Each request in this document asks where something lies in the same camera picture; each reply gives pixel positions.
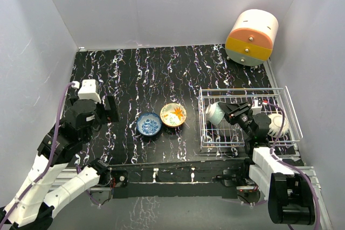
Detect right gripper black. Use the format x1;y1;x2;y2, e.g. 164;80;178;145
218;101;254;138

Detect light green bowl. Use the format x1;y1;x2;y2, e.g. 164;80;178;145
205;102;225;126

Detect white striped bowl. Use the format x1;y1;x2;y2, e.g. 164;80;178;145
268;113;289;138

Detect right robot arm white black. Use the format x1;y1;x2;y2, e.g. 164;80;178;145
217;102;320;229

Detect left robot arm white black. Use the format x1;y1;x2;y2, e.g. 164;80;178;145
1;95;119;229

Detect blue patterned bowl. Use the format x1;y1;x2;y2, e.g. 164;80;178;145
136;112;162;136

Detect orange flower bowl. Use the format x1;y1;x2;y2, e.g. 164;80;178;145
160;103;187;128

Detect round drawer cabinet pastel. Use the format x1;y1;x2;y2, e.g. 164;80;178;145
225;9;279;67

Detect black front mounting bar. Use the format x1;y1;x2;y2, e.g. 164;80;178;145
111;165;261;204

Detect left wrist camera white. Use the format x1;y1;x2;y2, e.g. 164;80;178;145
78;79;101;103

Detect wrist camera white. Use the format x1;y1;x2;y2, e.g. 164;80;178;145
251;99;267;115
78;79;101;103

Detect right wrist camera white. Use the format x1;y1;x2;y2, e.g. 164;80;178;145
251;99;267;115

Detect white wire dish rack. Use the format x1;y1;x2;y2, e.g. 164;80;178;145
198;86;303;150

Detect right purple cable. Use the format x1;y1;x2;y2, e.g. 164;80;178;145
223;102;321;230

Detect purple cable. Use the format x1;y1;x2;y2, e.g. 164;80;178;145
223;102;321;230
0;81;80;222

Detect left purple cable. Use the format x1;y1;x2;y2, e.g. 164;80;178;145
0;81;80;222

